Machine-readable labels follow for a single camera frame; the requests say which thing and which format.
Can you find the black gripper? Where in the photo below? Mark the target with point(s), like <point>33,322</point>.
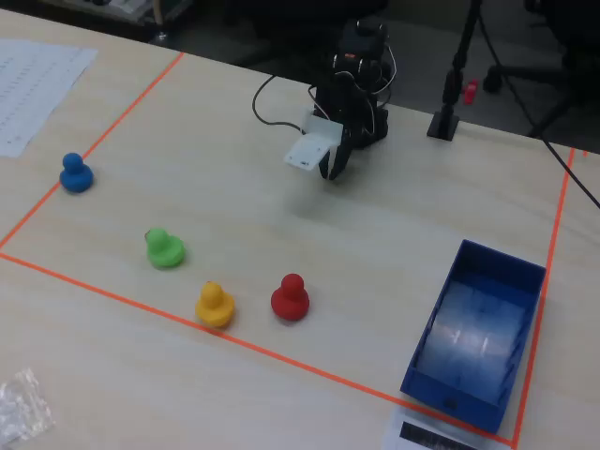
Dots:
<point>341,152</point>

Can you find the blue rubber duck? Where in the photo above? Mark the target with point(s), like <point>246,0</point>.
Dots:
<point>76,178</point>

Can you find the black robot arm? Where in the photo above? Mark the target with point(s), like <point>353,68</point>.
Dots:
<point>363,40</point>

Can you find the red rubber duck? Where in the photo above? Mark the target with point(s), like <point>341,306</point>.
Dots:
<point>289,302</point>

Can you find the yellow rubber duck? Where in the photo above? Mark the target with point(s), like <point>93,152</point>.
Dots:
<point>214,307</point>

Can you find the green rubber duck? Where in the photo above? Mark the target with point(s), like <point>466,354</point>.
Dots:
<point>164,250</point>

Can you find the blue plastic bin box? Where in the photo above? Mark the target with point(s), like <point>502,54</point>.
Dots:
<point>473,323</point>

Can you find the red clamp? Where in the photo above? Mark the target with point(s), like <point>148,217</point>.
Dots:
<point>470,91</point>

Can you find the orange tape strip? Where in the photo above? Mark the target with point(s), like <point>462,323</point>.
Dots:
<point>140,97</point>
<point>328,375</point>
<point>556,234</point>

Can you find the white paper with barcode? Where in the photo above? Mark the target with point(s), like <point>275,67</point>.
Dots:
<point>398,431</point>

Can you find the white printed paper sheet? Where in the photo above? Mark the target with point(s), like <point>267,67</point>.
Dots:
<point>33,94</point>

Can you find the clear plastic bag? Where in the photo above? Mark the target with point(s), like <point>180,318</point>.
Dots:
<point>21,412</point>

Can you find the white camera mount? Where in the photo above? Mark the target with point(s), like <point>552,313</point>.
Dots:
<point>311,145</point>

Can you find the black camera stand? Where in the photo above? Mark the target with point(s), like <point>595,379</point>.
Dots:
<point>444,124</point>

